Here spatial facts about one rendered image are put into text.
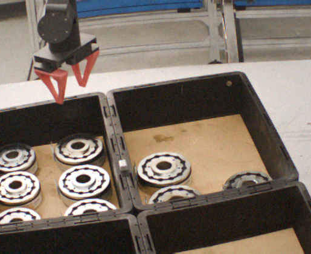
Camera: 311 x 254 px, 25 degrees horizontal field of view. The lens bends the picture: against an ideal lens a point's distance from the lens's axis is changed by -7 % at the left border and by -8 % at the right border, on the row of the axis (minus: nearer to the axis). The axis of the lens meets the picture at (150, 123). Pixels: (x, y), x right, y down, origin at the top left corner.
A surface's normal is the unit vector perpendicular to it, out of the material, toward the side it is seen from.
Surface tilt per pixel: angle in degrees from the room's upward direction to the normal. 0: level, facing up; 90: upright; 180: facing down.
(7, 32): 0
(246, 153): 0
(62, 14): 89
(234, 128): 0
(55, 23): 89
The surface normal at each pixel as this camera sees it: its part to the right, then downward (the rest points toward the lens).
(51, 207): -0.07, -0.83
